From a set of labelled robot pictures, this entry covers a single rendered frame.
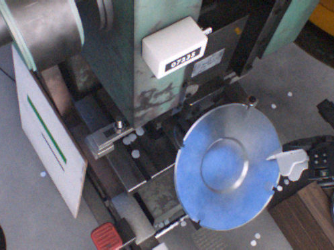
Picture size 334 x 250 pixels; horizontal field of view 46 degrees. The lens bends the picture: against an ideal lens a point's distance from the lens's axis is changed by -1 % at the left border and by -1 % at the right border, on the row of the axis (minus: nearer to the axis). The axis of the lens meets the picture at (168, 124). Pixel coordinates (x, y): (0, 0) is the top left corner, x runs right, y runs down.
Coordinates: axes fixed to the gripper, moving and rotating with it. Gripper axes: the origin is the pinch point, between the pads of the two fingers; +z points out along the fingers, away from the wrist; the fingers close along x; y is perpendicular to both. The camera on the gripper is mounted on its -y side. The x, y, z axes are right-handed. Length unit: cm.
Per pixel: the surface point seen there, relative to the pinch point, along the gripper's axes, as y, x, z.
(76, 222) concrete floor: 4, 31, 106
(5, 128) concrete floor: -35, 3, 134
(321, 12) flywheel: -34.0, 3.4, -11.3
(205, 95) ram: -11.7, -10.8, 10.0
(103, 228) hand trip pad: 15.3, -9.3, 39.0
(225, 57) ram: -17.1, -13.9, 3.3
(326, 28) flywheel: -31.4, 6.3, -11.2
